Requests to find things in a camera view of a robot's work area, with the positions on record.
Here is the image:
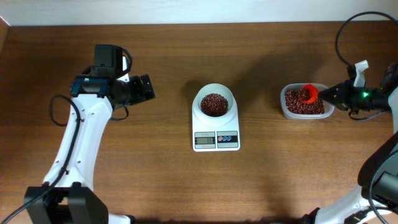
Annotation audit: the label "white round bowl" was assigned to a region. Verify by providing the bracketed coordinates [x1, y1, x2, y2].
[192, 83, 236, 119]

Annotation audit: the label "orange plastic measuring scoop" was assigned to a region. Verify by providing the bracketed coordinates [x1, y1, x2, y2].
[298, 84, 318, 104]

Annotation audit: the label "red adzuki beans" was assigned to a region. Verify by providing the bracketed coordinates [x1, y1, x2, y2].
[285, 90, 325, 114]

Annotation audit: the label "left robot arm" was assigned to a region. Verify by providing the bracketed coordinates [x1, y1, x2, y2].
[22, 44, 155, 224]

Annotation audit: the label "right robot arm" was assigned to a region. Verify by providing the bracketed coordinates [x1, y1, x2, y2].
[299, 60, 397, 224]

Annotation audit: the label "red beans in bowl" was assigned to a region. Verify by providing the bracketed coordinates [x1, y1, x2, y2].
[200, 93, 228, 117]

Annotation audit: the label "clear plastic food container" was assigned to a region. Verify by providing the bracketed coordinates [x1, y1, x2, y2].
[280, 83, 335, 119]

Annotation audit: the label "white digital kitchen scale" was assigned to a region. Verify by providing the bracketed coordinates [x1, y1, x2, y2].
[192, 97, 241, 152]

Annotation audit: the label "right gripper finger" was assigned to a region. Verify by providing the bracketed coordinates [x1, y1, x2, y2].
[319, 82, 345, 95]
[318, 93, 341, 109]

